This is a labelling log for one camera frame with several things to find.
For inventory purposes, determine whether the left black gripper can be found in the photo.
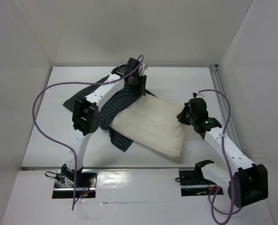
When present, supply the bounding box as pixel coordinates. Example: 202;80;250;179
128;74;147;97

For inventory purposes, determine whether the dark checked pillowcase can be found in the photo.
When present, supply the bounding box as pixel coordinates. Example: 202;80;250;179
62;75;141;152

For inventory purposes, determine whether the cream pillow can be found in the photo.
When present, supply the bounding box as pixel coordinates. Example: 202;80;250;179
110;95;185;158

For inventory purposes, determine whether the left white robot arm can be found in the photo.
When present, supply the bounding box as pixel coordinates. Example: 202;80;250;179
61;55;147;187

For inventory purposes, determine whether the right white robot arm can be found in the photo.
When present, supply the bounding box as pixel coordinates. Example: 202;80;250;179
177;97;269;208

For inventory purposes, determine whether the aluminium rail at right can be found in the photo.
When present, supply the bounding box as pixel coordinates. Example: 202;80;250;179
207;65;242;151

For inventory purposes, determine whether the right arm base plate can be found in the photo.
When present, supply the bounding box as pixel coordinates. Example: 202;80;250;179
175;168;217;197

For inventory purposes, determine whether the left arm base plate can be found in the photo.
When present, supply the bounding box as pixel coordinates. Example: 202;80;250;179
52;170;99;199

